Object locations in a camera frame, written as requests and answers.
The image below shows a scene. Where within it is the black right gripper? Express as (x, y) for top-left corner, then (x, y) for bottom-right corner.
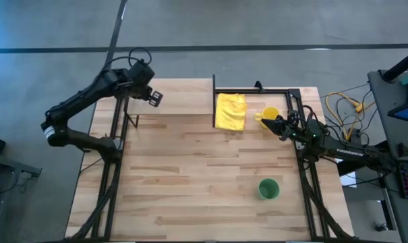
(264, 114), (312, 142)

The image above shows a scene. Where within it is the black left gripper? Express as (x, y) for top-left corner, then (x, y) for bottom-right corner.
(127, 59), (164, 108)

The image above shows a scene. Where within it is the yellow mug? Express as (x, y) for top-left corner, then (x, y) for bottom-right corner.
(253, 106), (281, 130)

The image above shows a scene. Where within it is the green cup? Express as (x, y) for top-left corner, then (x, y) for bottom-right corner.
(257, 178), (281, 200)

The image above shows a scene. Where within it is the yellow cloth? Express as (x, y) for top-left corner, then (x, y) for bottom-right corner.
(214, 92), (248, 132)

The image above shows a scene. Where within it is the black desk beam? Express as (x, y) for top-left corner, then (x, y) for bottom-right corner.
(337, 161), (361, 177)

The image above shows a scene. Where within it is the white paper sheet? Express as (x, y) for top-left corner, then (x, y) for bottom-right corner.
(334, 158), (358, 189)

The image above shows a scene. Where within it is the grey desk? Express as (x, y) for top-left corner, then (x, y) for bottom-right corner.
(367, 69), (408, 243)

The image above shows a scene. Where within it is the blue screen tablet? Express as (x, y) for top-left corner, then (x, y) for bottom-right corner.
(387, 99), (408, 124)

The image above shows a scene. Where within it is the black pole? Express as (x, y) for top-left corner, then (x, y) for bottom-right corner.
(381, 49), (408, 84)

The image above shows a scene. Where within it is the grey cart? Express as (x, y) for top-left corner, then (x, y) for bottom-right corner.
(0, 151), (42, 243)

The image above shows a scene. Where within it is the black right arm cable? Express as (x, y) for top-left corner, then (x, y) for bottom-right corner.
(286, 105), (321, 136)

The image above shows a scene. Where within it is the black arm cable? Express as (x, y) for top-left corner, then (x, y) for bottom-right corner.
(102, 47), (153, 74)
(286, 105), (321, 136)

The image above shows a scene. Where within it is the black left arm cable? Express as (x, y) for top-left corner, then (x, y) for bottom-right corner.
(102, 47), (153, 74)

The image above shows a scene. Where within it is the yellow cable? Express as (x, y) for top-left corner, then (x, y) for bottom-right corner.
(324, 91), (376, 141)

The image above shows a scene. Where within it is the black metal frame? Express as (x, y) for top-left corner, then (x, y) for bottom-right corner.
(215, 87), (351, 242)
(68, 96), (130, 242)

